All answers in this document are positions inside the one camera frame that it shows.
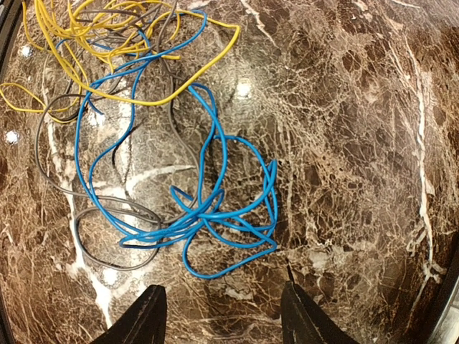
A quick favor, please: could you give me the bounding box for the black front rail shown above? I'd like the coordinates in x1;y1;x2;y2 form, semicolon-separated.
426;249;458;344

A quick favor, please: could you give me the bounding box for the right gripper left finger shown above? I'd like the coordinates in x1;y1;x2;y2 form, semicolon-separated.
92;285;167;344

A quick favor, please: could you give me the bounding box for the remaining yellow cable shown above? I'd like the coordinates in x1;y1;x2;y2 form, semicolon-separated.
0;0;241;125

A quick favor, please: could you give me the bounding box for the blue cable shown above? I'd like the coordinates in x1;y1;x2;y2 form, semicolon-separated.
55;9;280;280

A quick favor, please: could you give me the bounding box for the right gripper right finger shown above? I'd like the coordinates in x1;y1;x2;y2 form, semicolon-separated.
280;264;357;344

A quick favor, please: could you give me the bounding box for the grey cable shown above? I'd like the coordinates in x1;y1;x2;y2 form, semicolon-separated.
34;0;202;272

